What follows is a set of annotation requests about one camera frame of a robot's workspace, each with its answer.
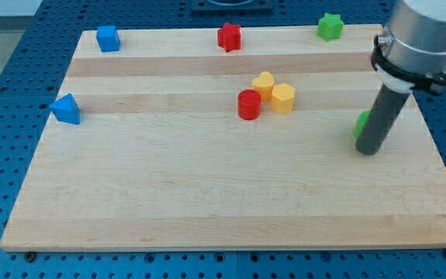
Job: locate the wooden board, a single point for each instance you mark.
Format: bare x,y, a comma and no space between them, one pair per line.
161,160

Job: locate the red cylinder block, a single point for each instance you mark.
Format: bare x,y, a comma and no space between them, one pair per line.
249,104

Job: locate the yellow heart block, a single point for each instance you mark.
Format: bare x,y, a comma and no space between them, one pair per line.
264,84

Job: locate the red star block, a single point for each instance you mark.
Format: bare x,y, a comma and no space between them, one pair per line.
229,37

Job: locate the blue cube block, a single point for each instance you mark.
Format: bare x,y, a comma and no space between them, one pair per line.
108,38

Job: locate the yellow hexagon block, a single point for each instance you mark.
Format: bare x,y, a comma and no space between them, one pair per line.
283,96

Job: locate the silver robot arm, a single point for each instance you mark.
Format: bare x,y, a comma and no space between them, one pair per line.
408,55

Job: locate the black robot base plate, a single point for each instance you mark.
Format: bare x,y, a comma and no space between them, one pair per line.
199,6

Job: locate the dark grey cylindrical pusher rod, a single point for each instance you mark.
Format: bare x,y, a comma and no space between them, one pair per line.
383,113

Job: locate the blue triangle block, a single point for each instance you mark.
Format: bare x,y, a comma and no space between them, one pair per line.
66,110

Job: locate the green block behind rod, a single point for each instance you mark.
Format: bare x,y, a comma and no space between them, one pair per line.
360,124

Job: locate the green star block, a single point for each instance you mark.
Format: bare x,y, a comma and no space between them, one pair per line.
330,27

